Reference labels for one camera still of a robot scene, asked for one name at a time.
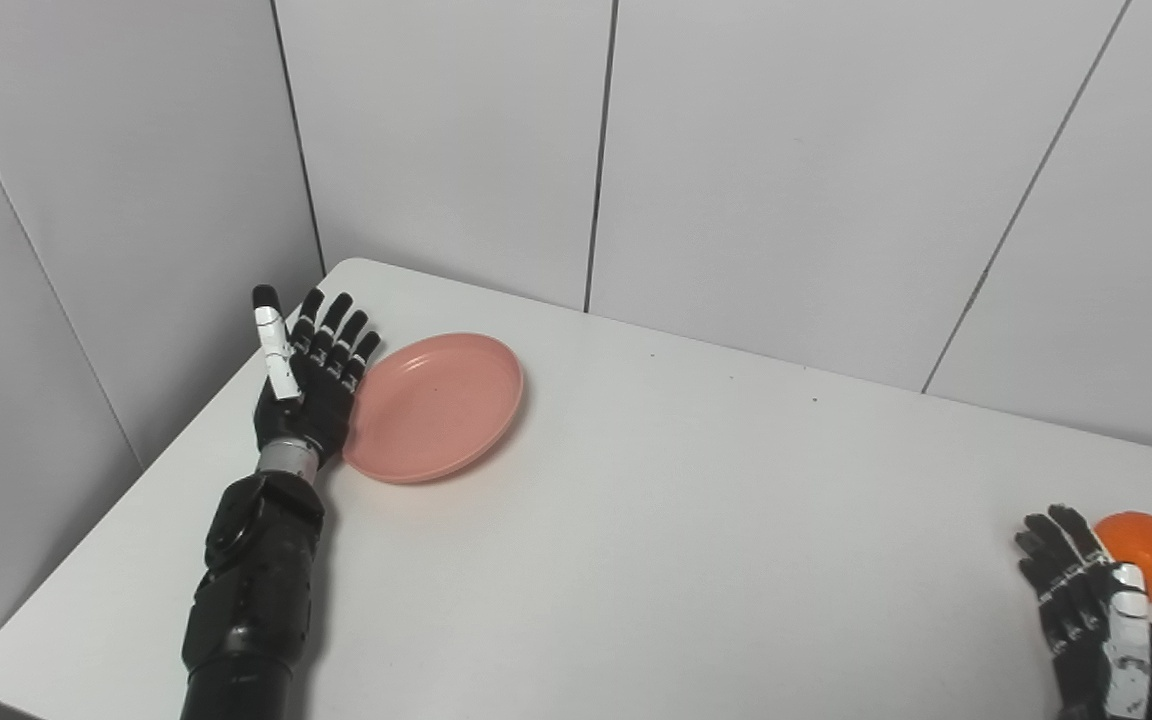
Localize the pink round plate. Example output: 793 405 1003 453
341 333 525 485

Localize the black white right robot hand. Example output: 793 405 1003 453
1014 504 1152 720

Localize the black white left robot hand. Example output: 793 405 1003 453
252 285 383 466

